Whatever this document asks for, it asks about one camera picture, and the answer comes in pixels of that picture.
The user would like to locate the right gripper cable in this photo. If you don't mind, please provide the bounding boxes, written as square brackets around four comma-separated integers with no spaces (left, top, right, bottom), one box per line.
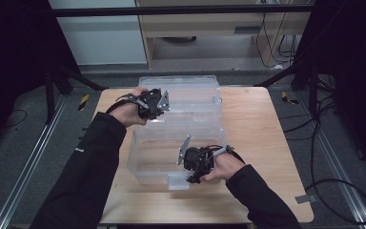
[193,144,246,166]

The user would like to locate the metal floor rail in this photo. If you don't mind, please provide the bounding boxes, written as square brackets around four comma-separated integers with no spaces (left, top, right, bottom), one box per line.
[0,94,69,229]
[297,91,366,229]

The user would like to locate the black metal stand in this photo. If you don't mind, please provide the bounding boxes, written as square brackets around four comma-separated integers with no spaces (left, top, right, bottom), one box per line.
[43,60,110,126]
[253,56,319,119]

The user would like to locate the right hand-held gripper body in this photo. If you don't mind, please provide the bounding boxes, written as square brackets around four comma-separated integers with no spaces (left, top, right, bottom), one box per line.
[176,134,215,175]

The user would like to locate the person's left hand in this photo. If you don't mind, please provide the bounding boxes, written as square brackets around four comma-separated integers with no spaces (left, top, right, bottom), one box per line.
[109,87,151,129]

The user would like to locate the clear plastic storage box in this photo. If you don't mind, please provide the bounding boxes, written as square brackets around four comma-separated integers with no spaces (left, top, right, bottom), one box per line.
[126,74,231,192]

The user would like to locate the black cables under desk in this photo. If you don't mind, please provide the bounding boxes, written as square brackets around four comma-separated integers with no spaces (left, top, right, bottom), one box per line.
[254,11,300,70]

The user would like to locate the light wooden desk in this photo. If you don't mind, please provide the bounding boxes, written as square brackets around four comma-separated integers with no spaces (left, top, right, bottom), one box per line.
[134,0,315,70]

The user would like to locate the black horizontal bar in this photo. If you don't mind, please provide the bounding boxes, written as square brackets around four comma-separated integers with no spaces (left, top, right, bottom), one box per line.
[51,5,315,18]

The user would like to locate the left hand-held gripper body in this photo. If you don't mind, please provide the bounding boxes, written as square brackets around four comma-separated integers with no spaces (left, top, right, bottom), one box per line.
[137,88,172,121]

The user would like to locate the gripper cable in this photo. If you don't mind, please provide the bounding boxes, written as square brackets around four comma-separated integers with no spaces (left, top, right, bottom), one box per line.
[105,93,150,115]
[193,144,246,166]

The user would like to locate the white cabinet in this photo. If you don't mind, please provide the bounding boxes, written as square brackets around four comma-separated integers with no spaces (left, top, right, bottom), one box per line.
[48,0,149,67]

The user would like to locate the thin black floor cable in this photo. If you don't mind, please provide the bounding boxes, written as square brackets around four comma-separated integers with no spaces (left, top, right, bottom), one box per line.
[0,108,29,130]

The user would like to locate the black cable bundle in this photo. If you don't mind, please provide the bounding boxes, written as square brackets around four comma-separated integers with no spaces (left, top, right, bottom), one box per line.
[279,73,342,142]

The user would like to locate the yellow black striped tape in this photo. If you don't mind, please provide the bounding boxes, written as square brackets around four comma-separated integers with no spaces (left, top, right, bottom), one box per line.
[280,91,300,106]
[77,93,91,112]

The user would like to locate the grey floor bracket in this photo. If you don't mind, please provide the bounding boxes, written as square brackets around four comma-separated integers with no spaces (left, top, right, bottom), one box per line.
[295,193,318,205]

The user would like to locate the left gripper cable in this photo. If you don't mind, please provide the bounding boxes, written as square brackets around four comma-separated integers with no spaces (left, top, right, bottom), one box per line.
[105,93,150,115]

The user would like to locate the person's right hand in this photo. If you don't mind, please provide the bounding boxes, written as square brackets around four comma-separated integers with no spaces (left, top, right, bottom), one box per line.
[199,152,247,183]

